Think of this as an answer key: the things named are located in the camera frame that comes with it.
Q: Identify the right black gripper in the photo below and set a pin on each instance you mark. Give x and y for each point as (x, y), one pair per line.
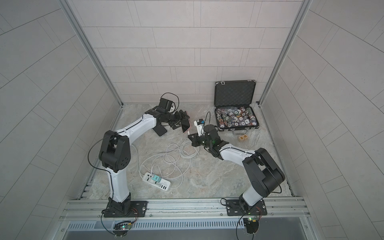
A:
(195, 143)

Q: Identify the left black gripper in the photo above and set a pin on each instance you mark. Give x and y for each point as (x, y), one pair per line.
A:
(178, 116)

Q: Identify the black smartphone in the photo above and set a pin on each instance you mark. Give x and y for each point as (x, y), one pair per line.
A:
(185, 124)

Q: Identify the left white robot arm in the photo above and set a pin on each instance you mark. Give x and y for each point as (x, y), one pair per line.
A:
(115, 151)

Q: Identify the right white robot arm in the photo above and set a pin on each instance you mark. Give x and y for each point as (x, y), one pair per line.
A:
(262, 170)

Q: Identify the wooden letter block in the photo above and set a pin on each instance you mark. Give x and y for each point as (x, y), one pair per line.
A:
(243, 138)

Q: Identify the white power strip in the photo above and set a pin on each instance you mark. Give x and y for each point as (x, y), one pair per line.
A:
(162, 185)

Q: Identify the teal charger adapter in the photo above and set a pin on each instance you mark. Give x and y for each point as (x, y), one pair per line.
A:
(156, 178)

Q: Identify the black poker chip case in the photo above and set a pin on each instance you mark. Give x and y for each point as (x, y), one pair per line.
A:
(232, 101)

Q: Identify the right green circuit board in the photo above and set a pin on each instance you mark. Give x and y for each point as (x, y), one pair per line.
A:
(251, 225)

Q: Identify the green circuit board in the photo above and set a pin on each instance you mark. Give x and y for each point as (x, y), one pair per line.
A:
(121, 229)
(251, 225)

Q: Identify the left green circuit board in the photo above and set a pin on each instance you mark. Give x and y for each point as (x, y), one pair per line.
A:
(121, 229)

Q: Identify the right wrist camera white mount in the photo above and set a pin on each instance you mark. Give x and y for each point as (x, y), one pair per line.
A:
(199, 124)

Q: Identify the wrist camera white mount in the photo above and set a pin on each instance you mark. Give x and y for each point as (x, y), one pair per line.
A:
(199, 124)
(172, 109)

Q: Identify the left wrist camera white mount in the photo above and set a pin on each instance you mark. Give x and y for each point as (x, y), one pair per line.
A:
(172, 109)

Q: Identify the aluminium mounting rail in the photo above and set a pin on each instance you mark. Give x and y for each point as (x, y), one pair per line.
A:
(213, 208)

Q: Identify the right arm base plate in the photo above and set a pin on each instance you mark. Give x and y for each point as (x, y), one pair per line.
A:
(236, 207)

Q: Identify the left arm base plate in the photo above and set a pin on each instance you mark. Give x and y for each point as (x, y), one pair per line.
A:
(127, 209)

